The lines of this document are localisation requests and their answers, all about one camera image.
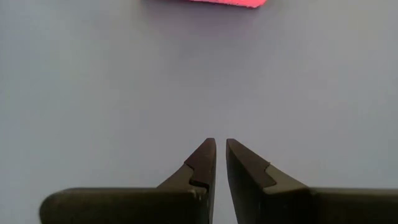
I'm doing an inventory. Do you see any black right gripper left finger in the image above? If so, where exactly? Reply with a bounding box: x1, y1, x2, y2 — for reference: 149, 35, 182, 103
39, 138, 217, 224

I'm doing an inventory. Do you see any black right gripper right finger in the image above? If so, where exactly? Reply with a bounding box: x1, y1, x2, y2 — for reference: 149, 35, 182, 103
226, 138, 398, 224

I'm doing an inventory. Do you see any red microfibre towel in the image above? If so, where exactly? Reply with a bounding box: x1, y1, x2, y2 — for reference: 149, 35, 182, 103
186, 0, 269, 9

